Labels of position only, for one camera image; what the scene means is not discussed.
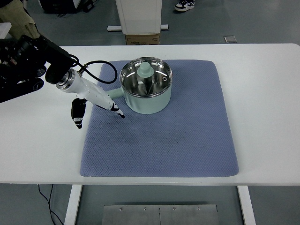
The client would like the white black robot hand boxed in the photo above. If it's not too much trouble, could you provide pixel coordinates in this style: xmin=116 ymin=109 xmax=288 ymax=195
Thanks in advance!
xmin=56 ymin=69 xmax=125 ymax=129

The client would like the green pot with handle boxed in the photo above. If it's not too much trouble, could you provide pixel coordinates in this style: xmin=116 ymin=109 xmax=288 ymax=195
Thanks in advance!
xmin=105 ymin=56 xmax=173 ymax=115

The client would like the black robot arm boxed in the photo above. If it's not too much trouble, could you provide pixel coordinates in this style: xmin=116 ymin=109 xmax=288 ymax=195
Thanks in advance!
xmin=0 ymin=35 xmax=75 ymax=103

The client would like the cardboard box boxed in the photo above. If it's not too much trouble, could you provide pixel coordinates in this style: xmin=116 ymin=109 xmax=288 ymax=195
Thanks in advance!
xmin=125 ymin=33 xmax=160 ymax=45

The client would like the person in khaki trousers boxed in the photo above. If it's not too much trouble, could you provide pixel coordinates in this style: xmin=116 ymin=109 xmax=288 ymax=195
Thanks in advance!
xmin=0 ymin=0 xmax=40 ymax=39

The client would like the black equipment case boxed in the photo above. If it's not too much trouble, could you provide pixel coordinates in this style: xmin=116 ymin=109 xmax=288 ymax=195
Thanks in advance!
xmin=38 ymin=0 xmax=97 ymax=14

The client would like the white side table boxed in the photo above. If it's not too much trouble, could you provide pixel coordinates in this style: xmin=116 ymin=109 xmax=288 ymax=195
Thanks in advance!
xmin=0 ymin=22 xmax=12 ymax=39

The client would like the blue textured mat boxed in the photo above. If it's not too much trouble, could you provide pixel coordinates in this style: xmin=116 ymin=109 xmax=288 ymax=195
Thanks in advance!
xmin=80 ymin=60 xmax=239 ymax=177

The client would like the black white sneaker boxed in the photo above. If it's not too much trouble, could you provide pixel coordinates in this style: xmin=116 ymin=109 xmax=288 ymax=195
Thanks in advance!
xmin=174 ymin=0 xmax=195 ymax=12

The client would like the grey floor socket plate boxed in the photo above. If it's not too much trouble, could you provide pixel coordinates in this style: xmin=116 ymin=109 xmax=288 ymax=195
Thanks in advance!
xmin=224 ymin=35 xmax=237 ymax=44

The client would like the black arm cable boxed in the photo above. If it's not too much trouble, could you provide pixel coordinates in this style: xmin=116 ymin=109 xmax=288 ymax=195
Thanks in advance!
xmin=70 ymin=55 xmax=118 ymax=84

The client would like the white pedestal cabinet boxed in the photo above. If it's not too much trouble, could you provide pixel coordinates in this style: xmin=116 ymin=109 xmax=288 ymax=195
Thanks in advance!
xmin=107 ymin=0 xmax=169 ymax=35

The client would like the black floor cable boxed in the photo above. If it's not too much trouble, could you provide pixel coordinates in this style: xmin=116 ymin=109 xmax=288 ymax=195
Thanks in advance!
xmin=37 ymin=184 xmax=64 ymax=225

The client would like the metal base plate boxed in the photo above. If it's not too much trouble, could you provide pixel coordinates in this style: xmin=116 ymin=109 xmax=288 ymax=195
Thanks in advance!
xmin=102 ymin=204 xmax=220 ymax=225

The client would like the white table frame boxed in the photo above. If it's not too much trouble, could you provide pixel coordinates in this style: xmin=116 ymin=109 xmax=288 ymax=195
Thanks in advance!
xmin=64 ymin=185 xmax=256 ymax=225

